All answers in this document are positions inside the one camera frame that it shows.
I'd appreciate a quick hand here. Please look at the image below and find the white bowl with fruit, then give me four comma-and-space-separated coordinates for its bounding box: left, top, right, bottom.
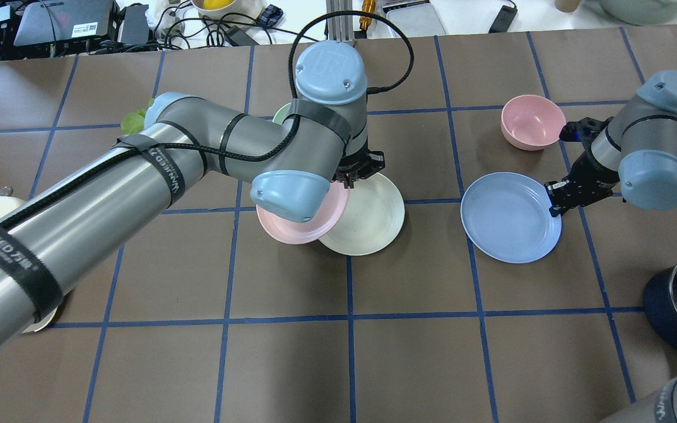
191, 1, 266, 22

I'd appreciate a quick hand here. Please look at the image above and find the black power adapter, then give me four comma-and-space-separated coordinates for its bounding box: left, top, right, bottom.
488, 5, 518, 33

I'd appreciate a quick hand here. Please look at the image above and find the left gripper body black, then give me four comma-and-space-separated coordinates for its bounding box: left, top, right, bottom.
333, 149, 386, 183

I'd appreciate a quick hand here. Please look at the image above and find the cardboard tube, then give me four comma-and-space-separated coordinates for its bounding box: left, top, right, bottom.
554, 0, 581, 14

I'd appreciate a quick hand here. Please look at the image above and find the aluminium frame post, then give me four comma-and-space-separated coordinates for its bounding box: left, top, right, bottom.
324, 0, 355, 46

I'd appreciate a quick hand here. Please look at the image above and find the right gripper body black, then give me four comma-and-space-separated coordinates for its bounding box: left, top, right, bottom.
558, 117, 619, 206

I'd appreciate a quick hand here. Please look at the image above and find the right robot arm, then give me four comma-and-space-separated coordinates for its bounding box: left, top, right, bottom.
545, 70, 677, 422

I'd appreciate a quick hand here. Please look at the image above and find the pink plate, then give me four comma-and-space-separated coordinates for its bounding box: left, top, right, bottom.
256, 182, 350, 244

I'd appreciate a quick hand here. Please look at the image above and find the lettuce leaf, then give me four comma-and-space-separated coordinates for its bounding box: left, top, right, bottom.
120, 98, 155, 136

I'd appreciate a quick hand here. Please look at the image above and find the green bowl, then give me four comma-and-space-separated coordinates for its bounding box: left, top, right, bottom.
272, 102, 292, 124

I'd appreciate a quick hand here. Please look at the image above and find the blue plate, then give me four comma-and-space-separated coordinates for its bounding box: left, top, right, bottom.
460, 172, 562, 263

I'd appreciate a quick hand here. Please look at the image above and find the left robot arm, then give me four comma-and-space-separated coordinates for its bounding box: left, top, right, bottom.
0, 41, 393, 349

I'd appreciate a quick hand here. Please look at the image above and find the pink bowl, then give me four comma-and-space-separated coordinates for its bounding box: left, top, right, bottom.
500, 95, 567, 152

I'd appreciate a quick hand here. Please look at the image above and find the grey pot with handles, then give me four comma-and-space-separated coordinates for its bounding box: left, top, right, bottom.
599, 1, 677, 26

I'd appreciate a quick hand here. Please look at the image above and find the cream plate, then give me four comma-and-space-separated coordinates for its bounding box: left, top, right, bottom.
318, 173, 405, 256

